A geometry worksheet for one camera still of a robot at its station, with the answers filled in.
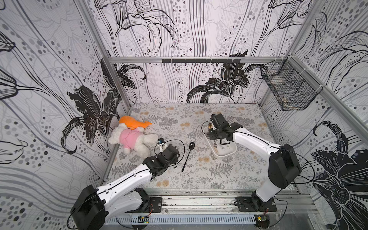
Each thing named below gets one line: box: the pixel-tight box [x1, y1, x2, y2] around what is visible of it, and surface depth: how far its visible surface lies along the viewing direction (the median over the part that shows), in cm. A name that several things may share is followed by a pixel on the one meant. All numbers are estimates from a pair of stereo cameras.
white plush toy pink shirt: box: [108, 115, 159, 158], surface depth 93 cm
